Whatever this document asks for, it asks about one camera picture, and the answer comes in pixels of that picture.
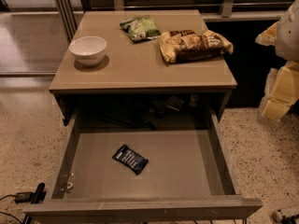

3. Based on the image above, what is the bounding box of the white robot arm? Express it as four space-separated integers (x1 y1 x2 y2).
255 0 299 120

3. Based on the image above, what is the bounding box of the green snack bag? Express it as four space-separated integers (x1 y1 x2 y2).
120 15 161 43

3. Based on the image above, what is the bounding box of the open grey top drawer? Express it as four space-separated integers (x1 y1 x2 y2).
23 108 263 224

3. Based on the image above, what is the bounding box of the dark blue rxbar wrapper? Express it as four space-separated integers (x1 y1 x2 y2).
112 145 149 175

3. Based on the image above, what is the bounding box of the yellow brown chip bag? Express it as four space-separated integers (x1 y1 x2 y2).
159 30 234 63

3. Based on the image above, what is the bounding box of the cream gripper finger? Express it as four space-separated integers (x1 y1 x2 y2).
261 62 299 120

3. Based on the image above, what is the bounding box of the black power adapter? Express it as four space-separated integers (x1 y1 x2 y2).
14 192 34 203

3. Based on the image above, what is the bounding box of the white ceramic bowl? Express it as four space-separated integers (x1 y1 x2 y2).
68 36 107 66

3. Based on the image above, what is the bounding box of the white power strip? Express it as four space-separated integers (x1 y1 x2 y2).
272 206 299 224

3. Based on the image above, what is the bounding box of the black clamp on drawer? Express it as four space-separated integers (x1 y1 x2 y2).
22 183 47 224

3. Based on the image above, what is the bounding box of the small dark packet in cabinet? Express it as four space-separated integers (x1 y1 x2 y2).
165 96 184 111

